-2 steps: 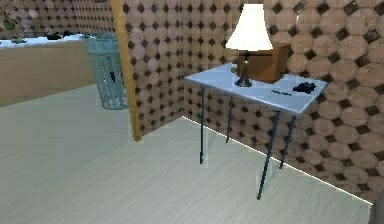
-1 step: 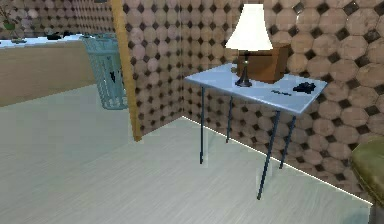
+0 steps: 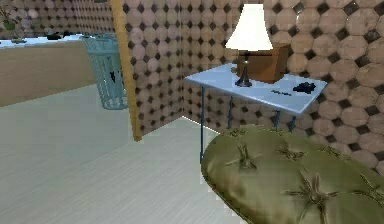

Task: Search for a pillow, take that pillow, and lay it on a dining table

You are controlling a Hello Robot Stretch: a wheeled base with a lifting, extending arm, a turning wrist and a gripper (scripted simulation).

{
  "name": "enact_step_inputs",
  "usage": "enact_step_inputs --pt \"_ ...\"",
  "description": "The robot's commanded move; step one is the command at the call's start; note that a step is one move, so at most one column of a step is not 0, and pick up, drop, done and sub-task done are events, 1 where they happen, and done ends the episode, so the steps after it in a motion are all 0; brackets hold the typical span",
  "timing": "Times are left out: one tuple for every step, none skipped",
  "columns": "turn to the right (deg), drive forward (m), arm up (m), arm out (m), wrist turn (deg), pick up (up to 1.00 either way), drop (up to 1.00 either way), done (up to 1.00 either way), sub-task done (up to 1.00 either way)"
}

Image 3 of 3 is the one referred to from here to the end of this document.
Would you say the pale blue side table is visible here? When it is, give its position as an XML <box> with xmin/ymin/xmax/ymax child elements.
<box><xmin>183</xmin><ymin>62</ymin><xmax>329</xmax><ymax>164</ymax></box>

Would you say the brown cardboard box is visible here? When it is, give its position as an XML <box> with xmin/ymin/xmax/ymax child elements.
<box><xmin>236</xmin><ymin>42</ymin><xmax>290</xmax><ymax>85</ymax></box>

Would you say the thin dark flat object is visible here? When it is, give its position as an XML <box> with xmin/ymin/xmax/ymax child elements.
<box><xmin>270</xmin><ymin>89</ymin><xmax>293</xmax><ymax>97</ymax></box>

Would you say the teal mesh laundry basket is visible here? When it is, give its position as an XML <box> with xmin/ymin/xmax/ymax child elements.
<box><xmin>79</xmin><ymin>32</ymin><xmax>129</xmax><ymax>111</ymax></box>

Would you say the white shade table lamp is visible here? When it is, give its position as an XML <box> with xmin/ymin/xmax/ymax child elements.
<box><xmin>225</xmin><ymin>3</ymin><xmax>274</xmax><ymax>88</ymax></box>

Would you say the black lumpy small object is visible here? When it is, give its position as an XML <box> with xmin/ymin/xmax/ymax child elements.
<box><xmin>292</xmin><ymin>81</ymin><xmax>317</xmax><ymax>94</ymax></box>

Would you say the green tufted ottoman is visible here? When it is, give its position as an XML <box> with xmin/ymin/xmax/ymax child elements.
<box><xmin>200</xmin><ymin>125</ymin><xmax>384</xmax><ymax>224</ymax></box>

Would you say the beige counter with pale top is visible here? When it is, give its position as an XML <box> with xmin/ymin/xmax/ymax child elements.
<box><xmin>0</xmin><ymin>33</ymin><xmax>98</xmax><ymax>108</ymax></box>

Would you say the green house plant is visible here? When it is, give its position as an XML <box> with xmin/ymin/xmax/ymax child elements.
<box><xmin>0</xmin><ymin>5</ymin><xmax>28</xmax><ymax>45</ymax></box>

